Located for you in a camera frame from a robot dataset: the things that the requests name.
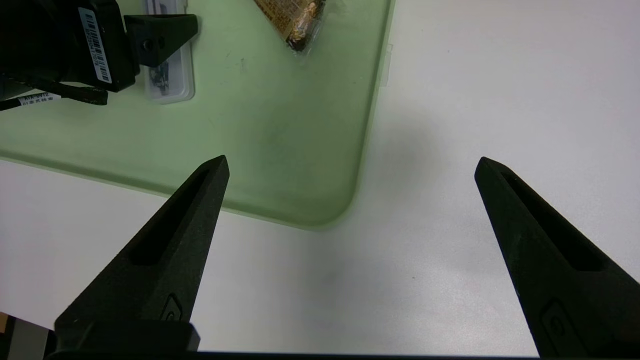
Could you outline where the green plastic tray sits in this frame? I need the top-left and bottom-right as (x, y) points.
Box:
(0, 0), (396, 231)

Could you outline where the grey translucent cutlery case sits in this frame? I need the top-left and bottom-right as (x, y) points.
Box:
(144, 0), (196, 105)

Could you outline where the plastic food roll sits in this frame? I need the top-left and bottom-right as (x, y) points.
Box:
(254, 0), (328, 53)

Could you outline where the braided cable with white label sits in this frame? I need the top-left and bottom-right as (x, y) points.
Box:
(0, 75), (109, 112)

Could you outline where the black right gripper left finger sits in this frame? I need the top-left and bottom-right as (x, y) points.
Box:
(54, 155), (230, 352)

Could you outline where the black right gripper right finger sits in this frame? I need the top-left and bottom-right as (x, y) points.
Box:
(474, 156), (640, 358)

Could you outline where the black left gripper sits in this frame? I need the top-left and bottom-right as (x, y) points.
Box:
(0, 0), (199, 93)

